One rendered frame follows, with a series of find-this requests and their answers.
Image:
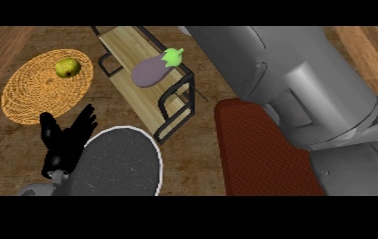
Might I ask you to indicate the yellow-green pear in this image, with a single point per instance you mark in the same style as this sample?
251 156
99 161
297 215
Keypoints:
68 67

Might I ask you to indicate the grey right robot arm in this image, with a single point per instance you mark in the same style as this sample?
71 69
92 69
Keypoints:
304 83

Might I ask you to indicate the dark grey plate, white rim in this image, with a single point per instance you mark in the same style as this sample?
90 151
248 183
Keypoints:
120 164

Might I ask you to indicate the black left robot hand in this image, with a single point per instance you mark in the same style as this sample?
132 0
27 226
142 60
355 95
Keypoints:
61 143

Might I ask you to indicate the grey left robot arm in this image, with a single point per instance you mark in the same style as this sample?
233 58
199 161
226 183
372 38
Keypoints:
41 189

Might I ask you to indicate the dark red placemat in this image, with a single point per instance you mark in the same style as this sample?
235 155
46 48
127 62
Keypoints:
263 153

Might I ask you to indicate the wooden tiered shelf, black frame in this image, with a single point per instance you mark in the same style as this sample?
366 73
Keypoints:
133 49

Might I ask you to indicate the purple eggplant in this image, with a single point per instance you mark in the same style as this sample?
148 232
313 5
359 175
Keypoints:
149 71

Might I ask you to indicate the round wicker tray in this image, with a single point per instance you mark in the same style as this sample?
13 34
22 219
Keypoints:
34 93

